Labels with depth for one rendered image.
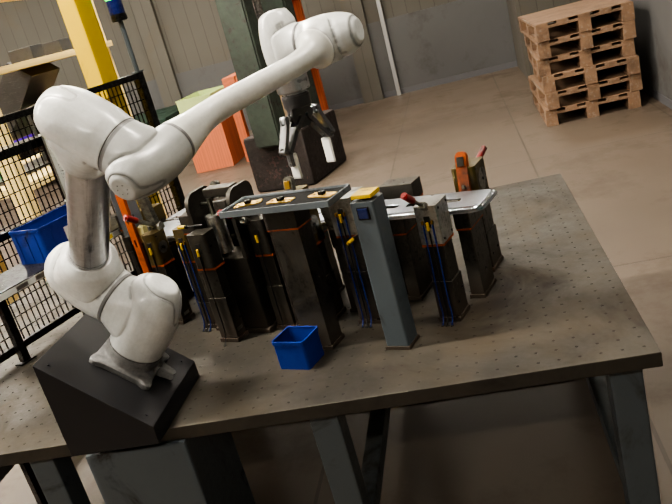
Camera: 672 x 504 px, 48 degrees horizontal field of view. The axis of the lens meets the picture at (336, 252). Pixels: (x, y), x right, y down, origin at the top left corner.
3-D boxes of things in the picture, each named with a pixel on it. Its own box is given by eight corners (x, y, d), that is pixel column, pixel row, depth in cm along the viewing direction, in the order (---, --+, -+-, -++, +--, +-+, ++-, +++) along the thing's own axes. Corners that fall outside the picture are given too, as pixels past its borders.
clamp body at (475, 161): (507, 255, 255) (487, 153, 244) (496, 273, 244) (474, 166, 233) (482, 257, 260) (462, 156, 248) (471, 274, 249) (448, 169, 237)
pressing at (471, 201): (502, 186, 230) (501, 182, 230) (481, 213, 212) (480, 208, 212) (165, 222, 300) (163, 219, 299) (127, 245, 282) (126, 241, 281)
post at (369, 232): (420, 336, 215) (384, 191, 201) (410, 350, 209) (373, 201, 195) (396, 336, 219) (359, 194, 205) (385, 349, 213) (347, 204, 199)
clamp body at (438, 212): (471, 308, 225) (446, 194, 213) (459, 327, 215) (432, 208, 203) (448, 309, 228) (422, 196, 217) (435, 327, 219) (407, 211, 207)
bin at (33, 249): (108, 230, 294) (96, 199, 290) (50, 262, 269) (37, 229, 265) (79, 233, 302) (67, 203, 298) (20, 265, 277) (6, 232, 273)
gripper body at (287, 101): (293, 95, 193) (302, 130, 196) (315, 86, 198) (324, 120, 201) (273, 98, 198) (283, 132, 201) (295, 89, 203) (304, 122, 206)
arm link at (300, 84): (312, 64, 196) (318, 87, 198) (288, 68, 202) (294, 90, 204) (288, 73, 190) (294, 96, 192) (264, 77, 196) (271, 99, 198)
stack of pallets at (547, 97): (650, 105, 680) (637, -1, 650) (548, 128, 698) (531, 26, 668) (618, 83, 802) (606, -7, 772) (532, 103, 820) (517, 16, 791)
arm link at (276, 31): (260, 78, 195) (300, 70, 188) (243, 17, 190) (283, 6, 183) (285, 69, 203) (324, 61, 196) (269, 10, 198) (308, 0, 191)
